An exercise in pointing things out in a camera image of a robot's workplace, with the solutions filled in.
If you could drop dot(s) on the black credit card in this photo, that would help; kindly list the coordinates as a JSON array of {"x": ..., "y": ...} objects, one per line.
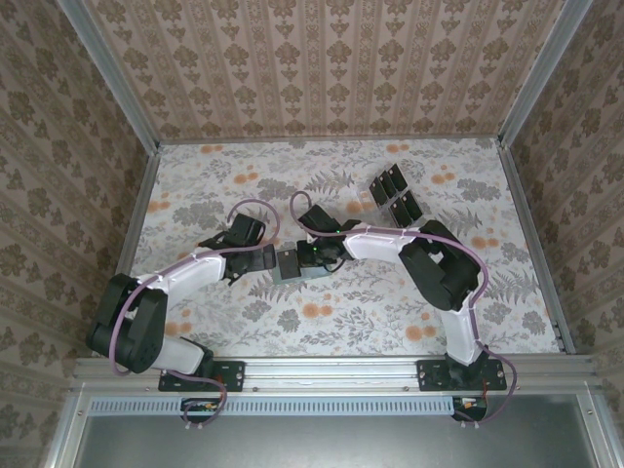
[
  {"x": 379, "y": 187},
  {"x": 413, "y": 205},
  {"x": 287, "y": 265},
  {"x": 398, "y": 212},
  {"x": 396, "y": 178}
]

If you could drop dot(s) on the green card holder wallet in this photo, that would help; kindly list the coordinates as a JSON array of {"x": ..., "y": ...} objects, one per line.
[{"x": 317, "y": 274}]

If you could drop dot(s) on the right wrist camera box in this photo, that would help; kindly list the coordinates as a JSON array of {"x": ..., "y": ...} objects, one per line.
[{"x": 318, "y": 219}]

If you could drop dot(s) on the aluminium side frame rail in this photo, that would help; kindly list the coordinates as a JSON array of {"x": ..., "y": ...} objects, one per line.
[
  {"x": 525, "y": 219},
  {"x": 132, "y": 224}
]

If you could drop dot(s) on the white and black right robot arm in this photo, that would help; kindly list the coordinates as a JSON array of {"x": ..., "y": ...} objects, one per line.
[{"x": 375, "y": 244}]

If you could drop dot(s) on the aluminium thin frame rail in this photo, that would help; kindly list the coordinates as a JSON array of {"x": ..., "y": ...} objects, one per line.
[{"x": 331, "y": 140}]

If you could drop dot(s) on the aluminium frame post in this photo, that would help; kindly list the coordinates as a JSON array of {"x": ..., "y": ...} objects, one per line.
[
  {"x": 111, "y": 73},
  {"x": 542, "y": 73}
]

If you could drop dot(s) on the floral patterned table cover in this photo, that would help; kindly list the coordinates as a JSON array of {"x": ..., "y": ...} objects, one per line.
[{"x": 341, "y": 336}]

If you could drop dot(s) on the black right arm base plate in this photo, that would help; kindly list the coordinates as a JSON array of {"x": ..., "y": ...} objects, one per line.
[{"x": 431, "y": 378}]

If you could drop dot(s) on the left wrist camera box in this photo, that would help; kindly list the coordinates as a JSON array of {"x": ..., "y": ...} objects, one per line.
[{"x": 246, "y": 229}]

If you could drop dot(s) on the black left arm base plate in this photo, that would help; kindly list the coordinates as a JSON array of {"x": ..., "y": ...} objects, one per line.
[{"x": 233, "y": 373}]

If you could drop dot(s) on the aluminium frame bar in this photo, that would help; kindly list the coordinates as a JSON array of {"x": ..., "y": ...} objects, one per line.
[
  {"x": 592, "y": 439},
  {"x": 66, "y": 439}
]

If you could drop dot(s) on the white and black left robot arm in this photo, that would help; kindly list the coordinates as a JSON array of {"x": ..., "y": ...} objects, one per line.
[{"x": 190, "y": 265}]

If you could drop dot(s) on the aluminium mounting rail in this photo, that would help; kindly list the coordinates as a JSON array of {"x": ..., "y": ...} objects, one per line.
[{"x": 331, "y": 375}]

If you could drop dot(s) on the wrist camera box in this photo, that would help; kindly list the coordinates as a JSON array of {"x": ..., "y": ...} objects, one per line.
[
  {"x": 318, "y": 219},
  {"x": 246, "y": 229}
]

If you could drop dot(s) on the grey sheet metal panel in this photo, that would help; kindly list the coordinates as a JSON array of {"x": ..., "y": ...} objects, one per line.
[{"x": 331, "y": 443}]

